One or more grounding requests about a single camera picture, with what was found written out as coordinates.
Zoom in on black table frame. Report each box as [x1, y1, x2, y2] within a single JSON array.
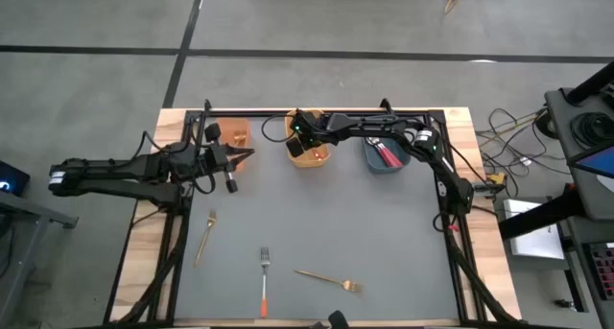
[[103, 98, 522, 329]]

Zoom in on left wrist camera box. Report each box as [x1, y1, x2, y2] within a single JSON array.
[[208, 143, 230, 170]]

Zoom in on grey table mat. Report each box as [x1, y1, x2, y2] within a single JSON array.
[[173, 116, 461, 320]]

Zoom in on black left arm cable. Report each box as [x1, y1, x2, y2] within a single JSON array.
[[136, 129, 217, 196]]

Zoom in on yellow plastic bin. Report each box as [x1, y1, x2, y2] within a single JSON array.
[[284, 108, 332, 169]]

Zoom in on black table-level camera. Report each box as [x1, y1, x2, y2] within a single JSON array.
[[310, 310, 350, 329]]

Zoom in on tangled floor cables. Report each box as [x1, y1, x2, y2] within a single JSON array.
[[477, 107, 548, 196]]

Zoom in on grey side desk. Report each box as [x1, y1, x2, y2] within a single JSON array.
[[0, 189, 79, 329]]

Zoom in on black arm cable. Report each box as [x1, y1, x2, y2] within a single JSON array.
[[136, 129, 217, 196], [261, 112, 296, 143]]

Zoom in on coiled black cable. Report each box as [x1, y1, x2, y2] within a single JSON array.
[[570, 111, 614, 151]]

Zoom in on grey equipment cart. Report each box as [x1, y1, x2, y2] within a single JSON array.
[[544, 86, 614, 224]]

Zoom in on teal plastic bin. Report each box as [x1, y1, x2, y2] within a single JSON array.
[[362, 135, 413, 176]]

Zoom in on black device with blue light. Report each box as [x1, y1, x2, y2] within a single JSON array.
[[0, 159, 31, 199]]

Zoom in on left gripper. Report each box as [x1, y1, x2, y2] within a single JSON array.
[[203, 121, 256, 195]]

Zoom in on peach translucent plastic bin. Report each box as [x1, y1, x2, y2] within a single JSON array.
[[214, 117, 253, 173]]

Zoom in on white box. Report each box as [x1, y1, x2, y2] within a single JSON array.
[[502, 198, 566, 261]]

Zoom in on silver fork red handle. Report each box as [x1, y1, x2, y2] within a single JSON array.
[[367, 137, 395, 169], [365, 136, 390, 169], [371, 137, 400, 169], [374, 137, 405, 168]]

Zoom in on wooden stick tool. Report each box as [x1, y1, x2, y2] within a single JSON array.
[[443, 0, 469, 16]]

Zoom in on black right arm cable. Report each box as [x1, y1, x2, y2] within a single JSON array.
[[261, 112, 296, 143]]

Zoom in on blue tablet screen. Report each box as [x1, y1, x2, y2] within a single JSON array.
[[575, 146, 614, 179]]

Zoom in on black pole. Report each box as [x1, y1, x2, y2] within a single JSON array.
[[565, 62, 614, 105]]

